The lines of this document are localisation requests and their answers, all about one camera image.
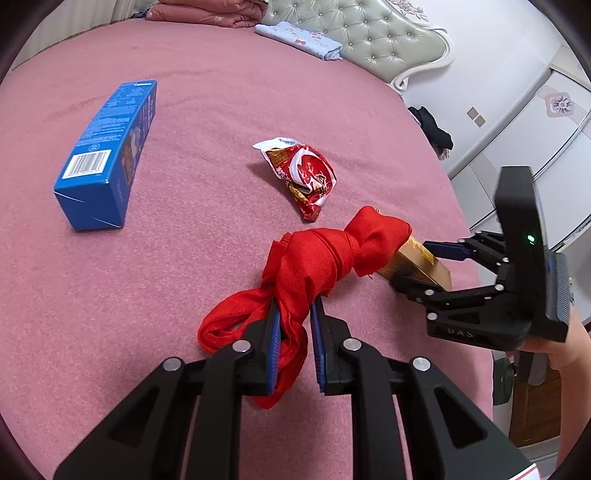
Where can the brown cardboard box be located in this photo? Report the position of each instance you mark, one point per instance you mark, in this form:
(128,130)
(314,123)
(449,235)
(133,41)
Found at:
(415,261)

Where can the beige curtain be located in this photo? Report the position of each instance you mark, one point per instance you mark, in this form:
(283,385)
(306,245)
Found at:
(72,17)

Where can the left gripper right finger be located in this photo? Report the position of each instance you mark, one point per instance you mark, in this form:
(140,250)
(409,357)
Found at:
(409,420)

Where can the green tufted headboard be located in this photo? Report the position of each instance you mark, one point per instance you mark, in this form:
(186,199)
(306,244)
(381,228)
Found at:
(376,35)

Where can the folded pink quilt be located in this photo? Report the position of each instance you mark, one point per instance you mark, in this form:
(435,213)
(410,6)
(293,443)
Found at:
(220,13)

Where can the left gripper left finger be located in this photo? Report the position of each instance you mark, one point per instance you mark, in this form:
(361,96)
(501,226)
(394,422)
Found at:
(183,420)

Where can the black clothes pile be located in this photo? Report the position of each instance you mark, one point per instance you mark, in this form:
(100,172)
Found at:
(440,140)

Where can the white sliding wardrobe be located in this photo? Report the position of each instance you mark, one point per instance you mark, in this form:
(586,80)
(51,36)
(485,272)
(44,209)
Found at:
(551,136)

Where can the red snack wrapper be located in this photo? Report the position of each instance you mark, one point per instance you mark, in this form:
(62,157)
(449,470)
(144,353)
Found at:
(309,177)

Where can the blue cardboard box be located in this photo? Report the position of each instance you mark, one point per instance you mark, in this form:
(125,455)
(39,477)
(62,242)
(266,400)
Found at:
(94,184)

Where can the person right hand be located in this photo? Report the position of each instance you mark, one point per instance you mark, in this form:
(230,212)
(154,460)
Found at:
(561,355)

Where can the folded light blue blanket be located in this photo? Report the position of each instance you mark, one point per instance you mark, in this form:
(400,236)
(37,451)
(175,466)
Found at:
(313,43)

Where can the wall switch plates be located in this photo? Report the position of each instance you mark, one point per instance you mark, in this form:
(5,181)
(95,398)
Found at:
(476,117)

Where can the red cloth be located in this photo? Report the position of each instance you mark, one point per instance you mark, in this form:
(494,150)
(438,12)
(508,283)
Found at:
(300,267)

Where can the person right forearm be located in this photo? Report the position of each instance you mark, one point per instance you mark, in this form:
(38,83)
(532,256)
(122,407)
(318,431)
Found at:
(575,405)

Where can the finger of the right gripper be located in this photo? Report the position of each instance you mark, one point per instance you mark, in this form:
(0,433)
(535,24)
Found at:
(456,251)
(426,293)

